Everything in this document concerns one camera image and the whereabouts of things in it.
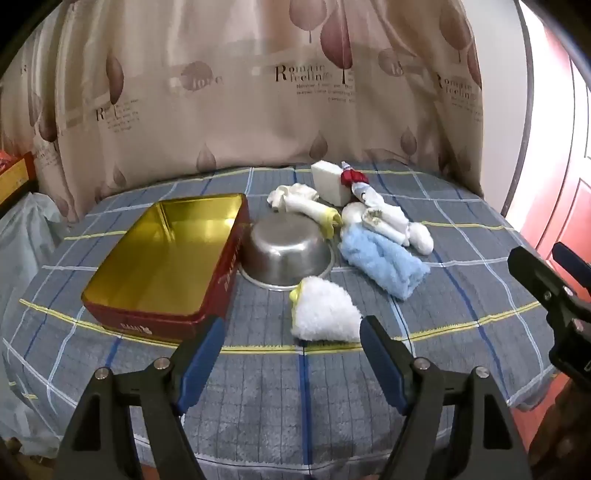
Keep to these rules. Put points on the white socks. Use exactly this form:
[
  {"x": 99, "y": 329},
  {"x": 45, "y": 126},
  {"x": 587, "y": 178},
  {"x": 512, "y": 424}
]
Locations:
[{"x": 418, "y": 237}]

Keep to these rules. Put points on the grey plaid bed sheet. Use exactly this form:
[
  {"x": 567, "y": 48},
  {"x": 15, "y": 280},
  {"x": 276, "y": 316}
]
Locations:
[{"x": 277, "y": 406}]

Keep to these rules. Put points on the white sock with yellow cuff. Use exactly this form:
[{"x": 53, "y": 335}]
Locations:
[{"x": 314, "y": 213}]

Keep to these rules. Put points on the red and gold tin box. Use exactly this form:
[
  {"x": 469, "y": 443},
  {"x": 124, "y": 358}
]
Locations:
[{"x": 161, "y": 258}]

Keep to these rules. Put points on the stainless steel bowl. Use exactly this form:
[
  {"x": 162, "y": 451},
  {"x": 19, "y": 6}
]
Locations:
[{"x": 286, "y": 249}]

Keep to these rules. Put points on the pale blue cloth cover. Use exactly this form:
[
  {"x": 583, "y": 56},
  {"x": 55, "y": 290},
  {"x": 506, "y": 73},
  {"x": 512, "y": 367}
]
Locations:
[{"x": 27, "y": 235}]

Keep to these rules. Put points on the white rectangular block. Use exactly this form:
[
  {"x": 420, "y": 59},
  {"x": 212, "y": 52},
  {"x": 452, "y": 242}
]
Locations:
[{"x": 330, "y": 184}]

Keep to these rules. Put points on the round white cloth pad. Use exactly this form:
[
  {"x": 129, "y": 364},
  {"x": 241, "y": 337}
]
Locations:
[{"x": 353, "y": 213}]

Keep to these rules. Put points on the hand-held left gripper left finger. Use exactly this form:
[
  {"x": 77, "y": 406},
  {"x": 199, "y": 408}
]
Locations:
[{"x": 203, "y": 364}]

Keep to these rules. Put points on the black curved pole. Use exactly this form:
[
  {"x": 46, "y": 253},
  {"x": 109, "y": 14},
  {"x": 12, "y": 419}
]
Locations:
[{"x": 530, "y": 92}]

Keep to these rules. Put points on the light blue fluffy towel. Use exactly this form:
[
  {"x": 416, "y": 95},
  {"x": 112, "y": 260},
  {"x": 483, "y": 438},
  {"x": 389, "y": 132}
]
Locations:
[{"x": 378, "y": 258}]

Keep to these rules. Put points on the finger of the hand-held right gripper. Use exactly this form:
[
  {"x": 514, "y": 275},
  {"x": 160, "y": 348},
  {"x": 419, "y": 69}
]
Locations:
[
  {"x": 538, "y": 277},
  {"x": 570, "y": 258}
]

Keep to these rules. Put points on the beige leaf print curtain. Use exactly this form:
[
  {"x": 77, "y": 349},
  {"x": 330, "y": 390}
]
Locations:
[{"x": 231, "y": 92}]

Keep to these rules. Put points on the red panelled door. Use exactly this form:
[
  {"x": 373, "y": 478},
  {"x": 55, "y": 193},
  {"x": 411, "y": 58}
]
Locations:
[{"x": 563, "y": 161}]

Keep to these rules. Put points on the orange cardboard box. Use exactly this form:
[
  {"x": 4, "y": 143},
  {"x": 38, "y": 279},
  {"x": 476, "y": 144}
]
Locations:
[{"x": 16, "y": 173}]

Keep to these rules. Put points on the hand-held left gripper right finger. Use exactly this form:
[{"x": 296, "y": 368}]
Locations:
[{"x": 383, "y": 364}]

